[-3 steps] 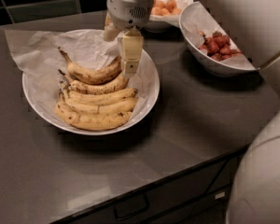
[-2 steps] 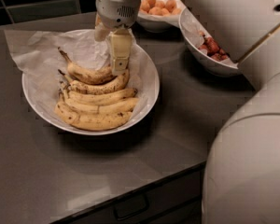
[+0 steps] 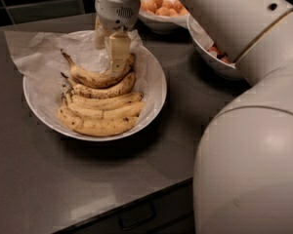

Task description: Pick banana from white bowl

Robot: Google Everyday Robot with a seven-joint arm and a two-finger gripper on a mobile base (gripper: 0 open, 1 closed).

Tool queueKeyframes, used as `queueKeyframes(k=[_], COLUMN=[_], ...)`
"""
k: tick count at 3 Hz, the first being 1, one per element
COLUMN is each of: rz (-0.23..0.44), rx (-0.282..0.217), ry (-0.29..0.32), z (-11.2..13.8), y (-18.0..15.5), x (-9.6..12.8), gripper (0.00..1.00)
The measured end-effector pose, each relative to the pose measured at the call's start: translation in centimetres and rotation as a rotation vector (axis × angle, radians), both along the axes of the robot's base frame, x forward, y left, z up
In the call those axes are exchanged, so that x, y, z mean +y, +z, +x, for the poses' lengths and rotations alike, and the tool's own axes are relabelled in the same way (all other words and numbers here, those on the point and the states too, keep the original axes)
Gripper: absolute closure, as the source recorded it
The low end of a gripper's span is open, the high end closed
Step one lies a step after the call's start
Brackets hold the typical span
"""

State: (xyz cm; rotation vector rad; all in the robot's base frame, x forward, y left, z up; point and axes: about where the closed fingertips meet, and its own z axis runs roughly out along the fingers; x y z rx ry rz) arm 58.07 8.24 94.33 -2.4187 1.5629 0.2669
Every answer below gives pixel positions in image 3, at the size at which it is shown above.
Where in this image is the yellow banana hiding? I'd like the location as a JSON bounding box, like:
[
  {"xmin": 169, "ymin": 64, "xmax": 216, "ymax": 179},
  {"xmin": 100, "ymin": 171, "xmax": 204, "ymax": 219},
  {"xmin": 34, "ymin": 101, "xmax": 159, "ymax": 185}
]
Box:
[
  {"xmin": 57, "ymin": 106, "xmax": 138, "ymax": 137},
  {"xmin": 63, "ymin": 98, "xmax": 145, "ymax": 119},
  {"xmin": 63, "ymin": 89, "xmax": 144, "ymax": 110}
]

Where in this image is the red strawberries pile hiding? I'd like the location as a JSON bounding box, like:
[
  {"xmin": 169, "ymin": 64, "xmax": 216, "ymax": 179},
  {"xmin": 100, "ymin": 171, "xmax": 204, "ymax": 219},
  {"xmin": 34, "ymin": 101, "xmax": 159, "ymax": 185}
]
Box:
[{"xmin": 207, "ymin": 45, "xmax": 230, "ymax": 64}]

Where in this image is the white bowl of apricots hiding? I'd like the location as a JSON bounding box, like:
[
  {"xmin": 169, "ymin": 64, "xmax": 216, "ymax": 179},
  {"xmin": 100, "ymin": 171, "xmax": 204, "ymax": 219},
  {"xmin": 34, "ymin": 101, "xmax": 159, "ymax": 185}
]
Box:
[{"xmin": 138, "ymin": 0, "xmax": 190, "ymax": 35}]

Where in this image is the left dark drawer front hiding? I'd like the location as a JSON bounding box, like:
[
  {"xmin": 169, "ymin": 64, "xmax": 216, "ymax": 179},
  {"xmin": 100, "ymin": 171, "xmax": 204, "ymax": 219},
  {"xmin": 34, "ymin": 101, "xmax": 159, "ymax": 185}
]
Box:
[{"xmin": 53, "ymin": 178, "xmax": 195, "ymax": 234}]

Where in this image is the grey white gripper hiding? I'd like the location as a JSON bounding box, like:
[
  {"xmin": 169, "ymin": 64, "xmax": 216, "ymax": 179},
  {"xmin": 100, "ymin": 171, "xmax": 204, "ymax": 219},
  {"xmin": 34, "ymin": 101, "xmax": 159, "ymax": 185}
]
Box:
[{"xmin": 94, "ymin": 0, "xmax": 141, "ymax": 74}]

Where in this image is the paper in strawberry bowl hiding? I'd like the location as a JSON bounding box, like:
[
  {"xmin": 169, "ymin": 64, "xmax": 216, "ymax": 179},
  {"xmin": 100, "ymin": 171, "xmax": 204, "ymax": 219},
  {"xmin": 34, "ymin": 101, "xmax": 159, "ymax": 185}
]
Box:
[{"xmin": 188, "ymin": 16, "xmax": 214, "ymax": 51}]

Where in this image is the white banana bowl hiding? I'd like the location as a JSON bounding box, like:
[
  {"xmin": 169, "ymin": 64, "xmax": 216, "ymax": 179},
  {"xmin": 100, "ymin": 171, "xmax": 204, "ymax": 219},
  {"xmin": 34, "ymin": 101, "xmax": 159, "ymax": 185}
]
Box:
[{"xmin": 22, "ymin": 30, "xmax": 168, "ymax": 142}]

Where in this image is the spotted banana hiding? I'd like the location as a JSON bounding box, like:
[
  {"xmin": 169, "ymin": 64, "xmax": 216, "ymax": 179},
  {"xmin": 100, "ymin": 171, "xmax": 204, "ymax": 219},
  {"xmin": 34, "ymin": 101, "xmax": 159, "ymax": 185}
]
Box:
[
  {"xmin": 62, "ymin": 72, "xmax": 136, "ymax": 99},
  {"xmin": 61, "ymin": 50, "xmax": 135, "ymax": 89}
]

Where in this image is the white paper under bananas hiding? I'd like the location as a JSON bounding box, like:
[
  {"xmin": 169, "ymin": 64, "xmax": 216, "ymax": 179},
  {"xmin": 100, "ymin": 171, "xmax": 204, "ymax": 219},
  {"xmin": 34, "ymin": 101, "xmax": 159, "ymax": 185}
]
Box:
[{"xmin": 4, "ymin": 29, "xmax": 160, "ymax": 132}]

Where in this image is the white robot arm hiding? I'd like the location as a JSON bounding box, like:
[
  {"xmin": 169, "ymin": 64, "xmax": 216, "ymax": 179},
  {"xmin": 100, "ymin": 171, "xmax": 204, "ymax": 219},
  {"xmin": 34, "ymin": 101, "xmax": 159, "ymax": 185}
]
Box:
[{"xmin": 180, "ymin": 0, "xmax": 293, "ymax": 234}]

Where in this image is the bottom yellow banana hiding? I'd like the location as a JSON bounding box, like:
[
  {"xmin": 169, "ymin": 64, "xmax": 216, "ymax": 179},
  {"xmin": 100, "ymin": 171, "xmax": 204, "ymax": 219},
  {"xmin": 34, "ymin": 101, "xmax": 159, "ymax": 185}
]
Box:
[{"xmin": 57, "ymin": 106, "xmax": 138, "ymax": 137}]

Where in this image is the white strawberry bowl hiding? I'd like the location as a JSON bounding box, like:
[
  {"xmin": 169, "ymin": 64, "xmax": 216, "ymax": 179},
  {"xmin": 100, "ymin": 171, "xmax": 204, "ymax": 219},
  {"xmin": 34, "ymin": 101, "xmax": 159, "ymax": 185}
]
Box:
[{"xmin": 187, "ymin": 14, "xmax": 245, "ymax": 82}]

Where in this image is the orange apricots pile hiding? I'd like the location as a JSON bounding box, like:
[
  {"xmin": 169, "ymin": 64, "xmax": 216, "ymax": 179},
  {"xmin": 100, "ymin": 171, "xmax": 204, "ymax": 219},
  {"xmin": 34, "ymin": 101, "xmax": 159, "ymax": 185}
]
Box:
[{"xmin": 140, "ymin": 0, "xmax": 188, "ymax": 17}]

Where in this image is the black left drawer handle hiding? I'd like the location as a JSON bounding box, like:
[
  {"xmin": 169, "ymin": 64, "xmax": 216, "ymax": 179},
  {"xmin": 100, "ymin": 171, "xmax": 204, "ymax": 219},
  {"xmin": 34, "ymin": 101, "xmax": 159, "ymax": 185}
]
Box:
[{"xmin": 118, "ymin": 203, "xmax": 156, "ymax": 231}]

